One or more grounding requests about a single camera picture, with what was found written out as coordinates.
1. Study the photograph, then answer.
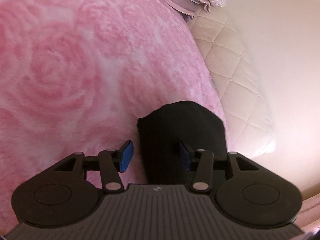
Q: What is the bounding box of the white quilted pillow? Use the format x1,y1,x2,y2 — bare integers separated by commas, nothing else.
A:
188,5,277,158

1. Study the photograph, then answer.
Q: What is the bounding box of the black garment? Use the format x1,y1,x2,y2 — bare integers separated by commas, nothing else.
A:
137,101,227,185

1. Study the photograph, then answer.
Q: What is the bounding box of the pink floral blanket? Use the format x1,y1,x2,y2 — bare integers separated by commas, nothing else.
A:
1,0,225,234

